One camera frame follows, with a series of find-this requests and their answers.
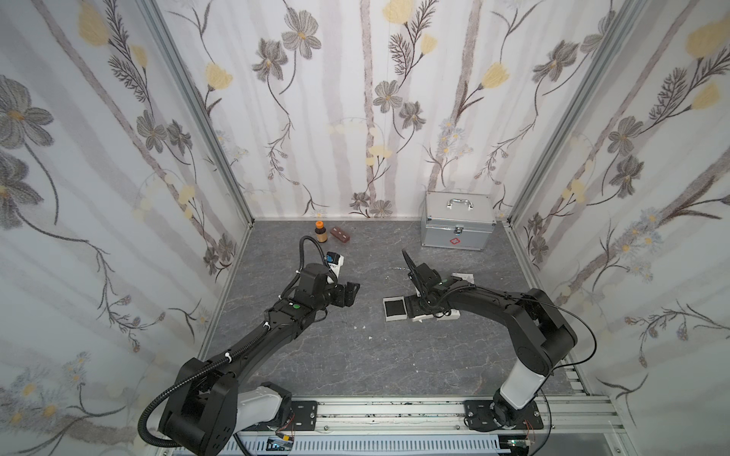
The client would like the white jewelry box lid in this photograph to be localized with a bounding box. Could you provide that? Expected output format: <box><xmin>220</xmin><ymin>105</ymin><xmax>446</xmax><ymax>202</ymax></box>
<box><xmin>435</xmin><ymin>309</ymin><xmax>461</xmax><ymax>320</ymax></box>
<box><xmin>452</xmin><ymin>273</ymin><xmax>475</xmax><ymax>284</ymax></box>

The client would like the white bow jewelry box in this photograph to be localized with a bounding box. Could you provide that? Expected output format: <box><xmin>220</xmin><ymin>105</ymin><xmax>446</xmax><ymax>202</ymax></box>
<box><xmin>406</xmin><ymin>294</ymin><xmax>435</xmax><ymax>321</ymax></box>
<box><xmin>383</xmin><ymin>296</ymin><xmax>408</xmax><ymax>322</ymax></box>

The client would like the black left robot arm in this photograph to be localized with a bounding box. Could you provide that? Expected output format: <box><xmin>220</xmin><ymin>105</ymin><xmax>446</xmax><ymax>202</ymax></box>
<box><xmin>137</xmin><ymin>236</ymin><xmax>359</xmax><ymax>455</ymax></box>

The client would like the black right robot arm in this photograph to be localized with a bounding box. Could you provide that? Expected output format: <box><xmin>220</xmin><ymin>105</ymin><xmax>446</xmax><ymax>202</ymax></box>
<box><xmin>402</xmin><ymin>251</ymin><xmax>598</xmax><ymax>428</ymax></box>

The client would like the small dark red box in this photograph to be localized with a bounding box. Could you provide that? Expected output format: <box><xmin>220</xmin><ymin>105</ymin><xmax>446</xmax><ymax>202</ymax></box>
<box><xmin>330</xmin><ymin>226</ymin><xmax>351</xmax><ymax>243</ymax></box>

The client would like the brown bottle orange cap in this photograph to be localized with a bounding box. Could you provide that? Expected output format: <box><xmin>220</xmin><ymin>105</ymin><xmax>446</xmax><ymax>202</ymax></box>
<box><xmin>315</xmin><ymin>220</ymin><xmax>328</xmax><ymax>243</ymax></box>

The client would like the silver aluminium first aid case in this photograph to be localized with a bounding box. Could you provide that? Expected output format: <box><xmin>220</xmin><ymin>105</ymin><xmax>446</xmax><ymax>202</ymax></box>
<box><xmin>420</xmin><ymin>191</ymin><xmax>496</xmax><ymax>251</ymax></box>

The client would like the small green circuit board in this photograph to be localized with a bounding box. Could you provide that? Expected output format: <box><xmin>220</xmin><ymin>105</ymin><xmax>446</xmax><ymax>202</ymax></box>
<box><xmin>265</xmin><ymin>435</ymin><xmax>295</xmax><ymax>452</ymax></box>

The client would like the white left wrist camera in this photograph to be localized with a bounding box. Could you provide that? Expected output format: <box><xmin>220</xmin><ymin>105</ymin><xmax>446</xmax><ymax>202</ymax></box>
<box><xmin>325</xmin><ymin>251</ymin><xmax>344</xmax><ymax>279</ymax></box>

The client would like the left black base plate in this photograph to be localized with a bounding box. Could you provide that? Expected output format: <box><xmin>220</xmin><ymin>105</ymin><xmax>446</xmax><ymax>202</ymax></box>
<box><xmin>273</xmin><ymin>400</ymin><xmax>319</xmax><ymax>432</ymax></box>

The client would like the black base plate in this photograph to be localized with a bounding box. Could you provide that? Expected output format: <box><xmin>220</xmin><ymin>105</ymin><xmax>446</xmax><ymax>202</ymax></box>
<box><xmin>464</xmin><ymin>400</ymin><xmax>545</xmax><ymax>432</ymax></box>
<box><xmin>273</xmin><ymin>400</ymin><xmax>319</xmax><ymax>432</ymax></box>

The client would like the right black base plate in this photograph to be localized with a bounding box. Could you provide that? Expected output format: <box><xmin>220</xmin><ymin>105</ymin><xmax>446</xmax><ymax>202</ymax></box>
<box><xmin>464</xmin><ymin>400</ymin><xmax>545</xmax><ymax>432</ymax></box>

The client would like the white slotted cable duct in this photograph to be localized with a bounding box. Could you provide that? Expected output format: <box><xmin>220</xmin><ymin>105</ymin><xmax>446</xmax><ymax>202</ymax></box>
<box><xmin>222</xmin><ymin>434</ymin><xmax>511</xmax><ymax>455</ymax></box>

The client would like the aluminium mounting rail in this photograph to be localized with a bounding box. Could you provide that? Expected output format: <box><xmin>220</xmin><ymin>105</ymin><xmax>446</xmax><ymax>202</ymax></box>
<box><xmin>153</xmin><ymin>396</ymin><xmax>628</xmax><ymax>456</ymax></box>

